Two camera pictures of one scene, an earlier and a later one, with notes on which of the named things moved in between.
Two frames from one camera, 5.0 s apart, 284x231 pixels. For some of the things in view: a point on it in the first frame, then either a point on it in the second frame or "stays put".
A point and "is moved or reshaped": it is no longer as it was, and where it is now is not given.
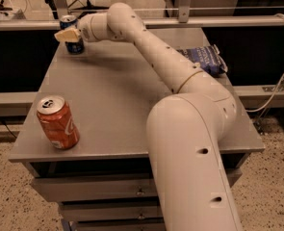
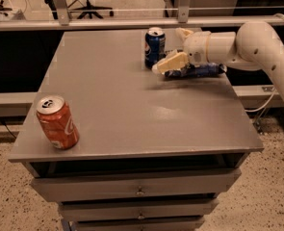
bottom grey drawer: x=121 y=225 stays put
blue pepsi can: x=74 y=47 is moved or reshaped
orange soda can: x=58 y=121 stays put
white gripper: x=86 y=29 -> x=195 y=47
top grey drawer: x=103 y=189 stays put
